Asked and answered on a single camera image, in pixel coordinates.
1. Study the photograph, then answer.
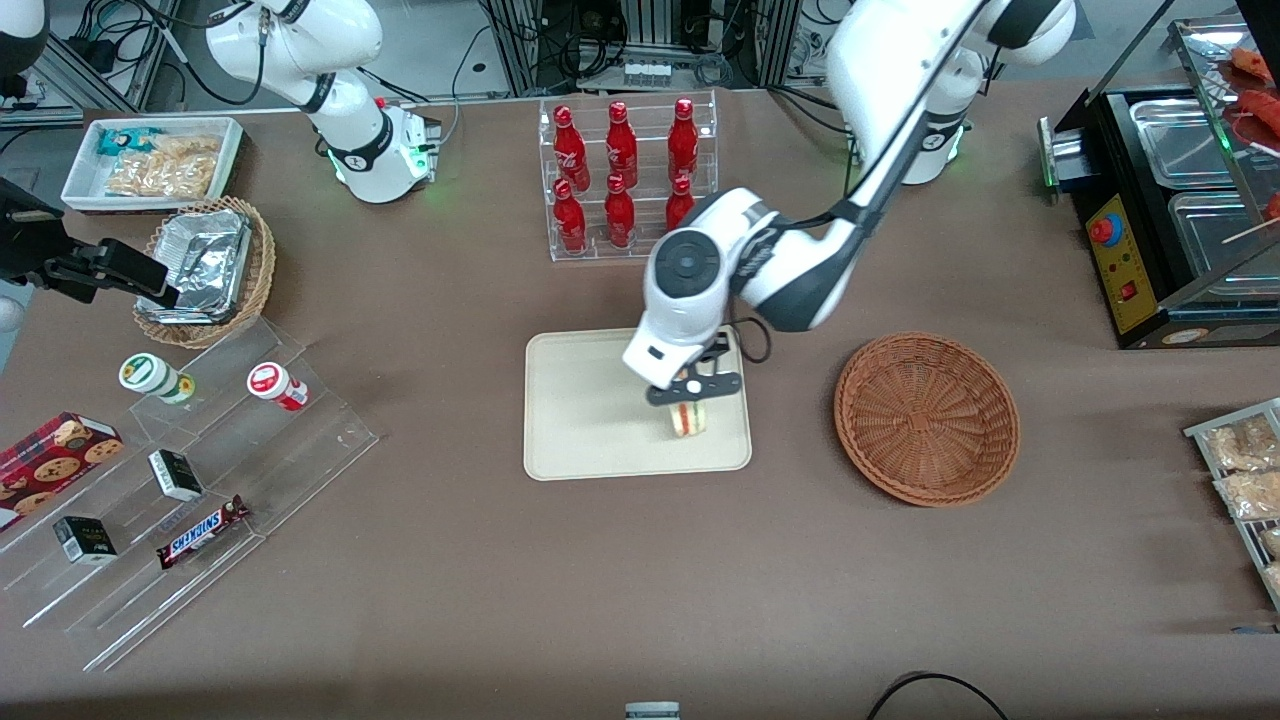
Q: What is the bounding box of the red cookie box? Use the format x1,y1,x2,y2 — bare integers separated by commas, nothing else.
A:
0,411,126,532

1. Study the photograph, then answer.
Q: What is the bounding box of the black food warmer machine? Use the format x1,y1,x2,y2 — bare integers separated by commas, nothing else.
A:
1038,15,1280,350

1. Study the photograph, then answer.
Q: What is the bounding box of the large brown wicker basket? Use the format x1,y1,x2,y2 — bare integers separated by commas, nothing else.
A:
834,331,1021,508

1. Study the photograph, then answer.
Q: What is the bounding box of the steel warmer pan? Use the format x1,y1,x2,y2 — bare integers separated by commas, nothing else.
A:
1128,96,1247,190
1167,189,1280,278

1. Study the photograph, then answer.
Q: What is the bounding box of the black cable loop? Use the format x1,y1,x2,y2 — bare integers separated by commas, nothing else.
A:
865,671,1010,720

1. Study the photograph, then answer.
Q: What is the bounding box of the clear bag of pastry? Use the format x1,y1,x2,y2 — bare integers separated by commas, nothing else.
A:
1200,414,1280,473
1214,470,1280,522

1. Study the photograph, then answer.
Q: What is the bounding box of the aluminium foil container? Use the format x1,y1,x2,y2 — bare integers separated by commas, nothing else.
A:
139,209,252,325

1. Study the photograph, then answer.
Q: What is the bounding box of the clear acrylic bottle rack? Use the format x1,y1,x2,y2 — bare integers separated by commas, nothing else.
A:
538,90,719,264

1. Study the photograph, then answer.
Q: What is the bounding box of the red capped yoghurt bottle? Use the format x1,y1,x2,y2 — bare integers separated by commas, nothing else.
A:
246,361,310,413

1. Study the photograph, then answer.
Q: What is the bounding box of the white rectangular snack bin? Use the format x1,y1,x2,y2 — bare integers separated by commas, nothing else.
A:
61,116,247,214

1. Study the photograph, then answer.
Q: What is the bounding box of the Snickers chocolate bar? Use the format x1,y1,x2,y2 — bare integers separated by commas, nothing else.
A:
156,494,252,571

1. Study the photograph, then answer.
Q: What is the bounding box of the green capped yoghurt bottle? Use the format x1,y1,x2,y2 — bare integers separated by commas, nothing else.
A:
118,352,197,406

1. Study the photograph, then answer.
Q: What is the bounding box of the red cola bottle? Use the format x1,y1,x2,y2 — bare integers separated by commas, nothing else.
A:
552,179,589,254
605,101,640,189
667,97,701,182
603,174,637,250
664,175,698,234
553,106,592,192

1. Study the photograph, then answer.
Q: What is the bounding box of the tray of bagged snacks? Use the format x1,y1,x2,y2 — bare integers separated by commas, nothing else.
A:
1184,397,1280,612

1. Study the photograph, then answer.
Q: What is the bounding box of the small black carton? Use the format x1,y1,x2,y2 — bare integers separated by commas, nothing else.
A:
147,448,205,503
52,515,119,565

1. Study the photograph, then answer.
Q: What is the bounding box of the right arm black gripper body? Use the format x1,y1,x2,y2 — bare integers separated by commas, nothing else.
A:
0,178,73,288

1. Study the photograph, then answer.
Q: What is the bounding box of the clear bag of chips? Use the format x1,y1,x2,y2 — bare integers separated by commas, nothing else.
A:
104,135,222,200

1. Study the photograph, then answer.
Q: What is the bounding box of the cream plastic tray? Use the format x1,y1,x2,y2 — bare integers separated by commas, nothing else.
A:
524,325,753,482

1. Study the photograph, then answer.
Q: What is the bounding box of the teal snack packet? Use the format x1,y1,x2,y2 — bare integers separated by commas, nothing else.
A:
96,126,163,157

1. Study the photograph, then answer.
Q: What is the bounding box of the clear acrylic stepped shelf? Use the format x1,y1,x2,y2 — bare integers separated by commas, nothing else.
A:
0,317,380,674

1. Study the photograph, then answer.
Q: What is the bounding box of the small tan wicker basket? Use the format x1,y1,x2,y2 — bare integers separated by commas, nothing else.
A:
132,196,277,350

